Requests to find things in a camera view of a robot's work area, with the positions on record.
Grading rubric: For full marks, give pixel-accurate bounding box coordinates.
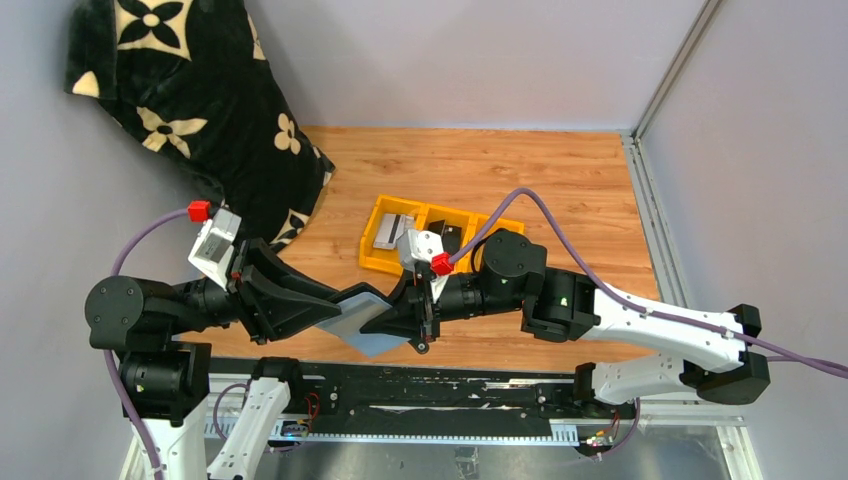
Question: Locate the left yellow bin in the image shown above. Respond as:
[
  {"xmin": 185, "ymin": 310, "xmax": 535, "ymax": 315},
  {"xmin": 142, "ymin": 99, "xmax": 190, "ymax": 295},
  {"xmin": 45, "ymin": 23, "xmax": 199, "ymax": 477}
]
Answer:
[{"xmin": 358, "ymin": 195, "xmax": 424, "ymax": 275}]

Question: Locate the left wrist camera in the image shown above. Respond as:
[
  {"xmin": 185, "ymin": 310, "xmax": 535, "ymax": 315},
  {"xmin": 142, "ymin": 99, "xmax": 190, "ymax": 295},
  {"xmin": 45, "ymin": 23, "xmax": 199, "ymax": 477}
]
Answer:
[{"xmin": 187, "ymin": 209, "xmax": 241, "ymax": 289}]

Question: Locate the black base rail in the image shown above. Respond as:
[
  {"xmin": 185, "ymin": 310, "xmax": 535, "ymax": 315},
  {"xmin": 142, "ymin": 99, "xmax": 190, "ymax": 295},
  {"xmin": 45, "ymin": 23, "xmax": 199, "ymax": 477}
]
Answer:
[{"xmin": 198, "ymin": 358, "xmax": 637, "ymax": 440}]

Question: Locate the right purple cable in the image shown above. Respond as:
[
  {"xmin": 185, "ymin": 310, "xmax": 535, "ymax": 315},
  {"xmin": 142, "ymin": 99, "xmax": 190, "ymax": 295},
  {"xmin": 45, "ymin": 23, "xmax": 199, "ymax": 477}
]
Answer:
[{"xmin": 430, "ymin": 188, "xmax": 848, "ymax": 458}]

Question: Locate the aluminium frame post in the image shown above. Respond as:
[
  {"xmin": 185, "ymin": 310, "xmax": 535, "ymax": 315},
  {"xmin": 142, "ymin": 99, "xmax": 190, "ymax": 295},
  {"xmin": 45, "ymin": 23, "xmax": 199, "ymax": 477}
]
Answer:
[{"xmin": 631, "ymin": 0, "xmax": 725, "ymax": 142}]

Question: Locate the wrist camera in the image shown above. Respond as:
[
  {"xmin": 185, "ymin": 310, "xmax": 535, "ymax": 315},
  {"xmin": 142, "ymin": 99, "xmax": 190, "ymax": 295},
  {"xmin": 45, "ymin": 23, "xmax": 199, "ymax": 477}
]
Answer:
[
  {"xmin": 396, "ymin": 228, "xmax": 452, "ymax": 303},
  {"xmin": 187, "ymin": 209, "xmax": 241, "ymax": 289}
]

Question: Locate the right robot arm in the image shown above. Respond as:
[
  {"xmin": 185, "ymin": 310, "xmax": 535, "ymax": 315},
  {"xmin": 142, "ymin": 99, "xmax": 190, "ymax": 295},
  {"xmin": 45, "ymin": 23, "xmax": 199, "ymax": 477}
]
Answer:
[{"xmin": 363, "ymin": 229, "xmax": 771, "ymax": 405}]

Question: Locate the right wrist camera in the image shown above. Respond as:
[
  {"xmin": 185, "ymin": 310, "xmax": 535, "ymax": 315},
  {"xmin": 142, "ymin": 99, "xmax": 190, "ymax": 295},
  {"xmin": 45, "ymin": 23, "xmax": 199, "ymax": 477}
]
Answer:
[{"xmin": 396, "ymin": 228, "xmax": 452, "ymax": 303}]

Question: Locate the silver cards stack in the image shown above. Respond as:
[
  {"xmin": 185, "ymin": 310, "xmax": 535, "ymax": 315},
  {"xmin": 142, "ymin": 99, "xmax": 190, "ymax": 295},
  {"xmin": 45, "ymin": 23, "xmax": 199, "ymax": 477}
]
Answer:
[{"xmin": 372, "ymin": 213, "xmax": 415, "ymax": 250}]

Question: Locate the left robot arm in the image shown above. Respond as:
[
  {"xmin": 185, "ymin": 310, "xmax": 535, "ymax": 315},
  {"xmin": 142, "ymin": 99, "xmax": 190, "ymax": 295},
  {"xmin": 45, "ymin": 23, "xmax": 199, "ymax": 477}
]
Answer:
[{"xmin": 84, "ymin": 240, "xmax": 341, "ymax": 479}]

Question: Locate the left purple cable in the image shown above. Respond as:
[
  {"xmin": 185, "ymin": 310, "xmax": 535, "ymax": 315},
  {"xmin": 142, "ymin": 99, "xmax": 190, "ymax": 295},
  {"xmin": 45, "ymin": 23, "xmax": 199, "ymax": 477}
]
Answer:
[{"xmin": 102, "ymin": 200, "xmax": 213, "ymax": 480}]

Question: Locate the black cards stack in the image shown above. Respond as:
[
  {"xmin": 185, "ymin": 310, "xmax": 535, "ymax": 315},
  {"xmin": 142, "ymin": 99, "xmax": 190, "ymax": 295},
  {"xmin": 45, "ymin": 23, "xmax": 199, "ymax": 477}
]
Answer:
[{"xmin": 427, "ymin": 220, "xmax": 463, "ymax": 255}]

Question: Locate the black floral blanket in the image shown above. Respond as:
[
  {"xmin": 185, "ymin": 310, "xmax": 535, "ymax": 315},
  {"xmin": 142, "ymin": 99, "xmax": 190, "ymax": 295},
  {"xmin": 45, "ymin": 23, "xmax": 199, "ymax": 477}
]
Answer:
[{"xmin": 64, "ymin": 0, "xmax": 335, "ymax": 251}]

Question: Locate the purple cable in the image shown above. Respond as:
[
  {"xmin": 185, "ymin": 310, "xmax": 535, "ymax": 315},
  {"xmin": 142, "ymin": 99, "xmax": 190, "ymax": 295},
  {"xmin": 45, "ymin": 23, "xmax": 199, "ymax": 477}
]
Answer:
[
  {"xmin": 430, "ymin": 188, "xmax": 848, "ymax": 458},
  {"xmin": 102, "ymin": 200, "xmax": 213, "ymax": 480}
]

